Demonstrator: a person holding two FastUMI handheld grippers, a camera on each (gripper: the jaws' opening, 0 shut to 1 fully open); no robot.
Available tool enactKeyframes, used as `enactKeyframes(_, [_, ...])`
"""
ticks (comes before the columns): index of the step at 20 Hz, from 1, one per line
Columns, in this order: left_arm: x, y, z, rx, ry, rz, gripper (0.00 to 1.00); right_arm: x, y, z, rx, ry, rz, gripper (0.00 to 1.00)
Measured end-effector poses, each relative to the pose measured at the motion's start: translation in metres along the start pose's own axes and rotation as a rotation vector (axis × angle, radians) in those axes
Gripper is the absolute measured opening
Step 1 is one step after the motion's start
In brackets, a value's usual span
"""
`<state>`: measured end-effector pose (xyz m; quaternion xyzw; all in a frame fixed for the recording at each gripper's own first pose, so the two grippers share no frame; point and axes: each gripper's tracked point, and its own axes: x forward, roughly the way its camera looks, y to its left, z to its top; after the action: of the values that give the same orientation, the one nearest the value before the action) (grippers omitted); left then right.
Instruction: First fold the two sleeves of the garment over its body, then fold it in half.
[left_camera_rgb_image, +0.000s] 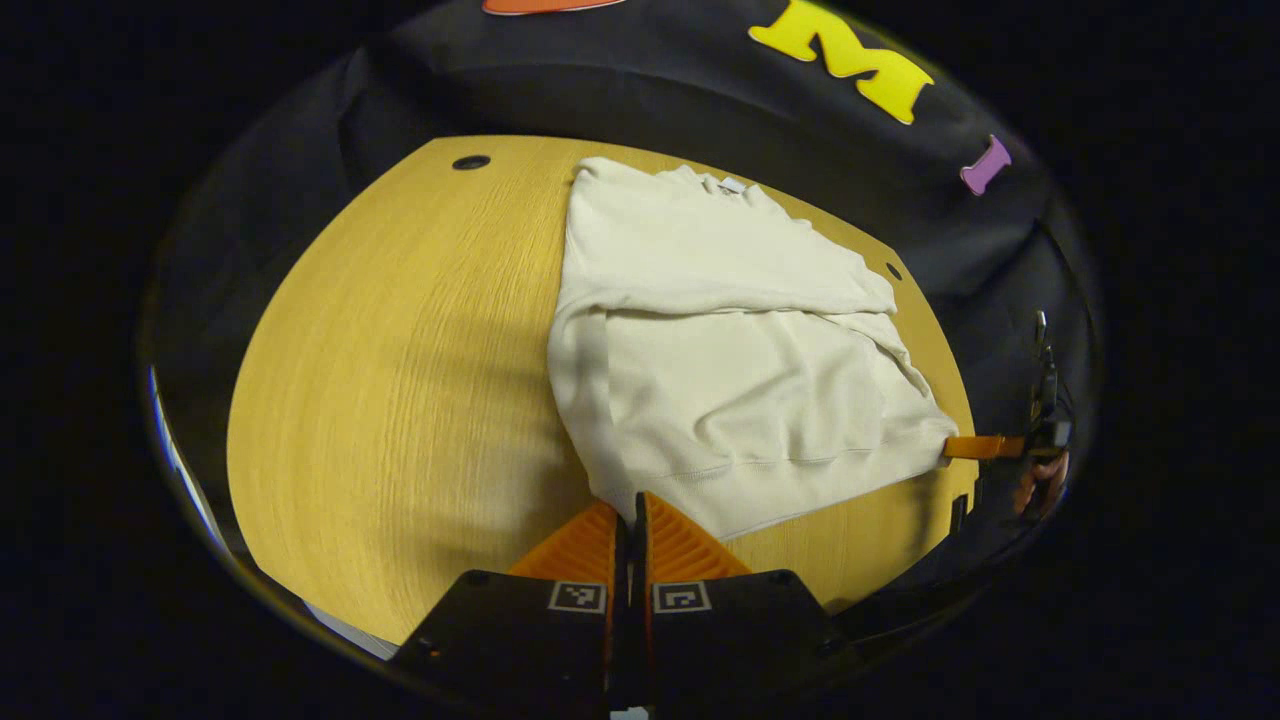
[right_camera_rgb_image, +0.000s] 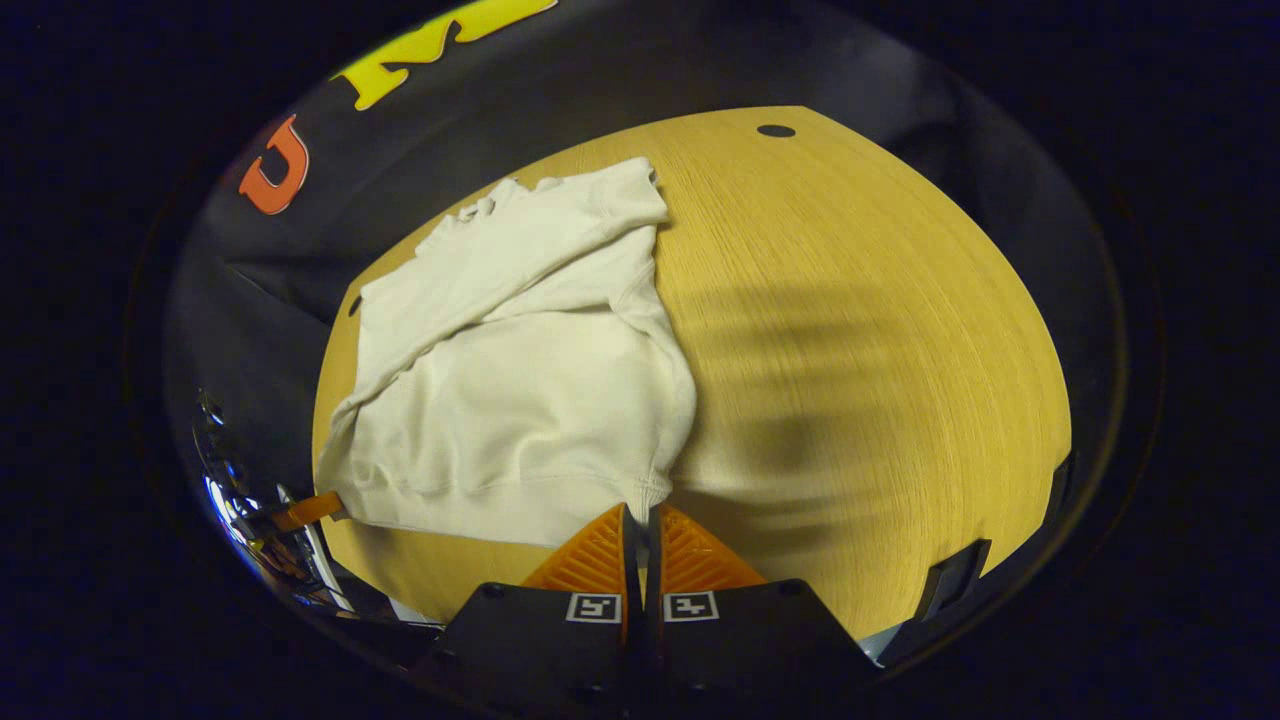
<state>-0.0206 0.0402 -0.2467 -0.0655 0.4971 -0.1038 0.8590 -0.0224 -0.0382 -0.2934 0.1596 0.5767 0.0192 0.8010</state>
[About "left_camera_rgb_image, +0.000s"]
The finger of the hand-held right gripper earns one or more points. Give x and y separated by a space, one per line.
985 447

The white sweatshirt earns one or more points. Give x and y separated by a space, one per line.
720 380

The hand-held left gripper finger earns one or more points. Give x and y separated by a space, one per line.
640 640
618 560

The black backdrop cloth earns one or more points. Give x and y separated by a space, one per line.
650 100

